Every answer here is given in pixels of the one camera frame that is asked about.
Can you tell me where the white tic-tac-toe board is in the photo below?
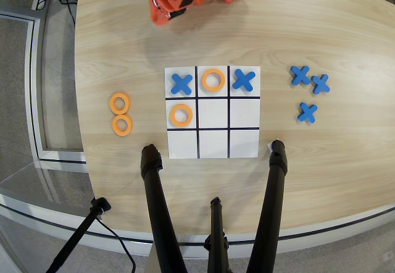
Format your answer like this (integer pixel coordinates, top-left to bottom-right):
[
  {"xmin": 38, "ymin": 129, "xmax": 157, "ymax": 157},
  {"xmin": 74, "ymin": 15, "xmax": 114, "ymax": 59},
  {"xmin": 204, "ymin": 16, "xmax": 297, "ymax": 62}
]
[{"xmin": 164, "ymin": 65, "xmax": 262, "ymax": 159}]

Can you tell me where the short black tripod leg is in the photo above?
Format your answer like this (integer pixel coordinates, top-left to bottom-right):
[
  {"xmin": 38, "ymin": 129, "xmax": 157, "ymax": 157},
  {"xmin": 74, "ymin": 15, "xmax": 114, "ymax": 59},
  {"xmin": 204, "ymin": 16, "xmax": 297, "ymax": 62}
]
[{"xmin": 203, "ymin": 196, "xmax": 231, "ymax": 273}]

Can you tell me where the white metal floor frame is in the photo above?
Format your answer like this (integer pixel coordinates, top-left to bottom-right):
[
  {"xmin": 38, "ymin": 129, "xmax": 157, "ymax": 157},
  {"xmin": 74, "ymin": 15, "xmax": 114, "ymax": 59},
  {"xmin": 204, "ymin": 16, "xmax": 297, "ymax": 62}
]
[{"xmin": 0, "ymin": 11, "xmax": 88, "ymax": 164}]

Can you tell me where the blue foam cross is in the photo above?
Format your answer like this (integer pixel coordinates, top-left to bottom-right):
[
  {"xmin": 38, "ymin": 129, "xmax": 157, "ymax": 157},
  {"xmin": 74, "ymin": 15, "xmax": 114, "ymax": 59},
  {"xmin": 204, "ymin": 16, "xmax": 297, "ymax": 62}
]
[
  {"xmin": 231, "ymin": 69, "xmax": 257, "ymax": 92},
  {"xmin": 170, "ymin": 73, "xmax": 194, "ymax": 96},
  {"xmin": 297, "ymin": 102, "xmax": 318, "ymax": 124},
  {"xmin": 289, "ymin": 65, "xmax": 311, "ymax": 86},
  {"xmin": 310, "ymin": 73, "xmax": 331, "ymax": 95}
]

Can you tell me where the orange foam ring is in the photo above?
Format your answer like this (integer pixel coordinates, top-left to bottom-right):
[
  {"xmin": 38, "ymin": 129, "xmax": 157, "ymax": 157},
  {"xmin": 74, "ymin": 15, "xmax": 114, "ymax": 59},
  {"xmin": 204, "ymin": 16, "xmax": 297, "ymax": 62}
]
[
  {"xmin": 169, "ymin": 103, "xmax": 194, "ymax": 128},
  {"xmin": 201, "ymin": 68, "xmax": 227, "ymax": 93},
  {"xmin": 112, "ymin": 114, "xmax": 133, "ymax": 137},
  {"xmin": 109, "ymin": 92, "xmax": 131, "ymax": 116}
]

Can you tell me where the thin black stand pole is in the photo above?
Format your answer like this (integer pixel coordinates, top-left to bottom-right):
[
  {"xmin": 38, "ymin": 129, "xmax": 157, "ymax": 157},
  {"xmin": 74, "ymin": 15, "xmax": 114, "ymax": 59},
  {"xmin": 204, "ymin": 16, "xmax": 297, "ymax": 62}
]
[{"xmin": 45, "ymin": 196, "xmax": 112, "ymax": 273}]

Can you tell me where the black stand cable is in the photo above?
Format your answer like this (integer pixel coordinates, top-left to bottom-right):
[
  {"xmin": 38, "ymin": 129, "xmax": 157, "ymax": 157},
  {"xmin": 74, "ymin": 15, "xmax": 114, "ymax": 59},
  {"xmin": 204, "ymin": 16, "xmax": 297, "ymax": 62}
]
[{"xmin": 95, "ymin": 217, "xmax": 137, "ymax": 273}]

